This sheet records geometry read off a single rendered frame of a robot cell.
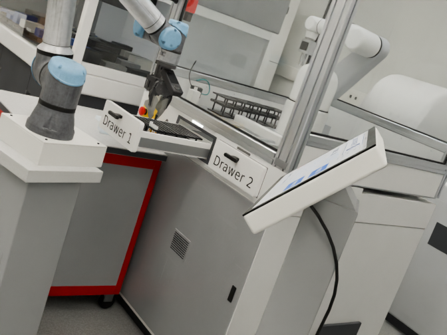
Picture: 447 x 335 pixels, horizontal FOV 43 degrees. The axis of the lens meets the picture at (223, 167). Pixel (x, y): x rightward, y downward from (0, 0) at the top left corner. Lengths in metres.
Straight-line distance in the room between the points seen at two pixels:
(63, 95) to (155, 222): 0.85
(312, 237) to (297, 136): 0.57
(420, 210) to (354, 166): 1.42
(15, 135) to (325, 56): 1.00
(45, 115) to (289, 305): 0.92
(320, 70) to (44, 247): 1.06
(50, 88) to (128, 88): 1.24
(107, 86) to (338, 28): 1.45
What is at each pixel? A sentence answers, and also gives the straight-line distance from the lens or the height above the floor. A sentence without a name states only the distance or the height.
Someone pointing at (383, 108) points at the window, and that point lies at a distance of 2.14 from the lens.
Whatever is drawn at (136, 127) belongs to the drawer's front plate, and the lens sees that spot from 2.01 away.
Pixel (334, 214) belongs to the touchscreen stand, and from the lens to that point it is 1.36.
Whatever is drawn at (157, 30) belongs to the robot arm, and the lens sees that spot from 1.90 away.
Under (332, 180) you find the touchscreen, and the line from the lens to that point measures 1.17.
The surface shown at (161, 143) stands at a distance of 2.08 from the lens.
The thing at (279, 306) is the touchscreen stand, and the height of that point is 0.73.
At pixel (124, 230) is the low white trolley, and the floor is 0.40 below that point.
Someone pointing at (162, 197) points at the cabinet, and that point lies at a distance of 2.43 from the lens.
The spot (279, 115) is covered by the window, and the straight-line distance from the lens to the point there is 1.97.
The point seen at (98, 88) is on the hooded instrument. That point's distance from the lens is 2.95.
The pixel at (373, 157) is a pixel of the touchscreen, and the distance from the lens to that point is 1.16.
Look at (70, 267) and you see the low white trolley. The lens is 2.45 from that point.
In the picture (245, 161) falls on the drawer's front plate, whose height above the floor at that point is 0.91.
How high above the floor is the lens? 1.30
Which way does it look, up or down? 12 degrees down
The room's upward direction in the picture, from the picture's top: 19 degrees clockwise
